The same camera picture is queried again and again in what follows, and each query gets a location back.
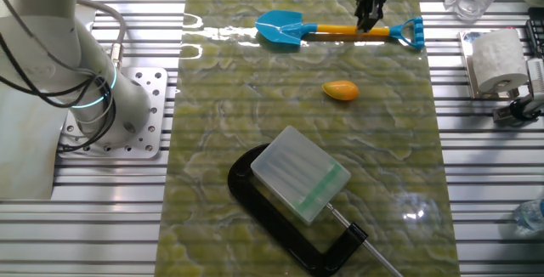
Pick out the metal roll holder tray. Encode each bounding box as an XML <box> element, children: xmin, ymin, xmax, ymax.
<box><xmin>457</xmin><ymin>29</ymin><xmax>522</xmax><ymax>99</ymax></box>

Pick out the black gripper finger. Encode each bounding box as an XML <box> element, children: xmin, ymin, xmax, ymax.
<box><xmin>354</xmin><ymin>0</ymin><xmax>370</xmax><ymax>31</ymax></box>
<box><xmin>365</xmin><ymin>0</ymin><xmax>385</xmax><ymax>33</ymax></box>

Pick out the orange toy mango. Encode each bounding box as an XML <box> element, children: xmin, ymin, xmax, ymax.
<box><xmin>321</xmin><ymin>80</ymin><xmax>360</xmax><ymax>102</ymax></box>

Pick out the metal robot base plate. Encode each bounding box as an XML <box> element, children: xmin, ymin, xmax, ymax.
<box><xmin>57</xmin><ymin>66</ymin><xmax>169</xmax><ymax>160</ymax></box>

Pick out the green marble pattern mat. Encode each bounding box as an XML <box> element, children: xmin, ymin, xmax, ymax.
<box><xmin>153</xmin><ymin>0</ymin><xmax>462</xmax><ymax>277</ymax></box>

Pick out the black keyboard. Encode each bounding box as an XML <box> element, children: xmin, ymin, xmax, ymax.
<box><xmin>525</xmin><ymin>7</ymin><xmax>544</xmax><ymax>59</ymax></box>

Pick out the blue and yellow toy shovel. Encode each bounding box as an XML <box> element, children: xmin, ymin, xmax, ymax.
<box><xmin>254</xmin><ymin>9</ymin><xmax>426</xmax><ymax>51</ymax></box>

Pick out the clear water bottle blue cap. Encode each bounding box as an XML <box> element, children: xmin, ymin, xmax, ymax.
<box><xmin>512</xmin><ymin>198</ymin><xmax>544</xmax><ymax>235</ymax></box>

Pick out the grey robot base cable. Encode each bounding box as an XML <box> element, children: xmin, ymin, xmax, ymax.
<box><xmin>74</xmin><ymin>0</ymin><xmax>128</xmax><ymax>70</ymax></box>

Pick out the black camera clamp mount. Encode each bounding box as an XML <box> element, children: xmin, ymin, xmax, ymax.
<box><xmin>492</xmin><ymin>93</ymin><xmax>544</xmax><ymax>126</ymax></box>

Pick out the white toilet paper roll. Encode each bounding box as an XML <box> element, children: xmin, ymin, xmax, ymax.
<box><xmin>471</xmin><ymin>28</ymin><xmax>530</xmax><ymax>94</ymax></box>

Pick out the silver grilled camera device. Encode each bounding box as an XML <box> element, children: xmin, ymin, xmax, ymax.
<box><xmin>525</xmin><ymin>58</ymin><xmax>544</xmax><ymax>95</ymax></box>

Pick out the black base cable bundle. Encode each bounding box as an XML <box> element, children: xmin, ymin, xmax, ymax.
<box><xmin>0</xmin><ymin>0</ymin><xmax>118</xmax><ymax>155</ymax></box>

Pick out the black C-clamp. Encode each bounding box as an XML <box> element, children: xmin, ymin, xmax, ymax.
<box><xmin>226</xmin><ymin>143</ymin><xmax>405</xmax><ymax>277</ymax></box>

